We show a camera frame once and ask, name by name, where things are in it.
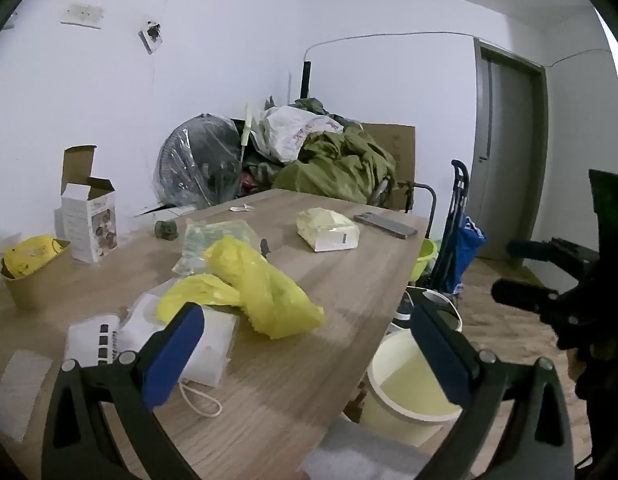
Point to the white plastic shopping bag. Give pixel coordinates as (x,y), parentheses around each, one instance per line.
(289,132)

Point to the small white paper wrapper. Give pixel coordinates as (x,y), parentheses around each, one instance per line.
(241,207)

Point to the brown paper cup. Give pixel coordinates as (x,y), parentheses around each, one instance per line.
(34,285)

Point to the open white carton box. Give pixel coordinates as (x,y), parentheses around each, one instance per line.
(86,220)

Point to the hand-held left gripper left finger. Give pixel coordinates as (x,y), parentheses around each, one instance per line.
(171,355)

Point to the large yellow plastic bag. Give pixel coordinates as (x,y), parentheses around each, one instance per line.
(269,292)

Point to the blue shopping trolley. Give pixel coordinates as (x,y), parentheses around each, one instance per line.
(461,240)

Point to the cream plastic bucket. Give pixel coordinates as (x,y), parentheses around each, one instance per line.
(414,395)

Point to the grey door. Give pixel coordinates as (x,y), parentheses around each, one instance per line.
(509,150)

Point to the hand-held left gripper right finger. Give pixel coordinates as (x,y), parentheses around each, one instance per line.
(439,355)

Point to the broken wall outlet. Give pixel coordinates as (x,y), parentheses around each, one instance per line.
(151,35)

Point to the person's right forearm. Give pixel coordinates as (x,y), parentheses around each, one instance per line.
(604,390)

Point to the olive green clothing pile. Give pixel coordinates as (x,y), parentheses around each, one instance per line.
(339,167)

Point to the small green crumpled object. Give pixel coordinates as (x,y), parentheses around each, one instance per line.
(166,230)

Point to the light green bucket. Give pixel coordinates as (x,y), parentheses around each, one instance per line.
(423,260)

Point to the yellow plastic wrapper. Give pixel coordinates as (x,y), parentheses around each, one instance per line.
(194,297)

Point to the white soft packet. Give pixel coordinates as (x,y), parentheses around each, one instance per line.
(214,340)

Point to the printed clear plastic bag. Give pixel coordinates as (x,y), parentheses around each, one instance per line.
(214,237)

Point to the white tape strip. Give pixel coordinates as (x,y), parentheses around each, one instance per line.
(19,395)

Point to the fan wrapped in plastic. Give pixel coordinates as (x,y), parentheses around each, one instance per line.
(199,160)

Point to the white bucket with dark lid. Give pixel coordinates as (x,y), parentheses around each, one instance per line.
(439,310)

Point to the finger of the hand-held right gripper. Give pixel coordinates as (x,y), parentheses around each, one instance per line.
(534,250)
(519,294)

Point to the metal folding chair frame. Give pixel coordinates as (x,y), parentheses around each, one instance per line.
(426,200)

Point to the brown cardboard box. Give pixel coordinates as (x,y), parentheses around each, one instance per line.
(396,150)

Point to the pale yellow paper packet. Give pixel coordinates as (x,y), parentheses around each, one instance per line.
(329,230)

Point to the black binder clip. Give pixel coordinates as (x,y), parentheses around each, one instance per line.
(264,248)

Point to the black upright pole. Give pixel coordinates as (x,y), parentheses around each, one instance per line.
(305,80)

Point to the white tray with black squares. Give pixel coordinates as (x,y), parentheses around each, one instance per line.
(89,340)

